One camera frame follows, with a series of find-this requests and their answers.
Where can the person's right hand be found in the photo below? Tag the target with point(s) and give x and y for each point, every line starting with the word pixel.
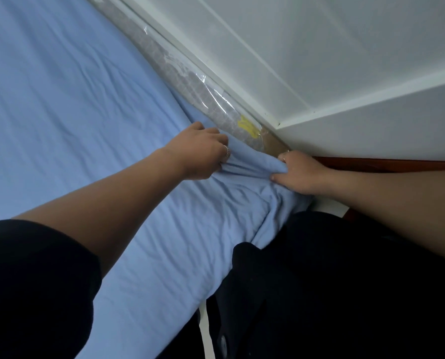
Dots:
pixel 306 175

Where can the person's left hand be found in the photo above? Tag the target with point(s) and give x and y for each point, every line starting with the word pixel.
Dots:
pixel 196 153

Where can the white wooden bed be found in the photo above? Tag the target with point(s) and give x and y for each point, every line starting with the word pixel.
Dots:
pixel 319 52

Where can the light blue sheet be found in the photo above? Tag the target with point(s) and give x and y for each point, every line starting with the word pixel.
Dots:
pixel 76 108

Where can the person's right forearm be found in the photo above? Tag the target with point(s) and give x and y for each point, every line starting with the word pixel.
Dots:
pixel 402 209

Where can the person's left forearm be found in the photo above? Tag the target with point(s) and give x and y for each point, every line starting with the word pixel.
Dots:
pixel 106 213

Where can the person's black shirt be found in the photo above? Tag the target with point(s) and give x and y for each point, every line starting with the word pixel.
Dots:
pixel 31 287

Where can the brown cardboard corner guard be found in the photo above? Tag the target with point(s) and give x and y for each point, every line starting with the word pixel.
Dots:
pixel 274 143

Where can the grey crown print mattress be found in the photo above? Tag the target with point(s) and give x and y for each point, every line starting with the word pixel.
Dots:
pixel 192 82

